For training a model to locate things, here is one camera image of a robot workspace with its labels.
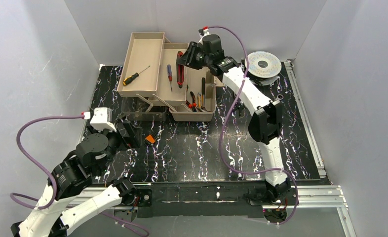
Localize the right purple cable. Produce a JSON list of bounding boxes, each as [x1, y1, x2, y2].
[[198, 26, 300, 226]]

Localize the orange black pliers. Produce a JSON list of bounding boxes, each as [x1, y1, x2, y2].
[[186, 91, 196, 112]]

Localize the yellow black utility knife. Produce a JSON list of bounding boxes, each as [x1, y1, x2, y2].
[[197, 93, 203, 108]]

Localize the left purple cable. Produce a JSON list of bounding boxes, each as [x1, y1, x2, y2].
[[9, 114, 150, 237]]

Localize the purple cable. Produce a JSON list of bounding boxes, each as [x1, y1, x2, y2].
[[198, 26, 300, 226], [9, 114, 150, 237]]

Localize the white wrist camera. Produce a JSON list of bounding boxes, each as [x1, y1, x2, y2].
[[198, 26, 210, 43], [81, 107, 116, 132]]

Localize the translucent brown beige tool box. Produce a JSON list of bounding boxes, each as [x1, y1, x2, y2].
[[117, 32, 217, 122]]

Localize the yellow black screwdriver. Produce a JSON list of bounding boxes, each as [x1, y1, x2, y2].
[[122, 65, 151, 86]]

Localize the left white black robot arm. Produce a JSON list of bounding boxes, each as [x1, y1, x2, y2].
[[10, 119, 140, 237]]

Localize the white filament spool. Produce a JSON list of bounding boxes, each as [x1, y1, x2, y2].
[[242, 51, 282, 86]]

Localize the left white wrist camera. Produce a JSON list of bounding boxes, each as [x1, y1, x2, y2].
[[81, 107, 116, 132]]

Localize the red black cutter tool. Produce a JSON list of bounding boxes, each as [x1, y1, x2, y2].
[[176, 51, 185, 88]]

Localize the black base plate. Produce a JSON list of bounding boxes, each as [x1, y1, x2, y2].
[[103, 181, 299, 219]]

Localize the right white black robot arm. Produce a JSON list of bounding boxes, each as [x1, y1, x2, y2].
[[176, 34, 290, 201]]

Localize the blue red screwdriver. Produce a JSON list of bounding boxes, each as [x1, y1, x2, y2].
[[167, 64, 173, 91]]

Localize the orange black scraper tool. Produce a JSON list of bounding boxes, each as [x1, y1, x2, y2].
[[144, 134, 156, 145]]

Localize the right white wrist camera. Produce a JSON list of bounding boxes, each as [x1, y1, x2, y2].
[[198, 26, 210, 43]]

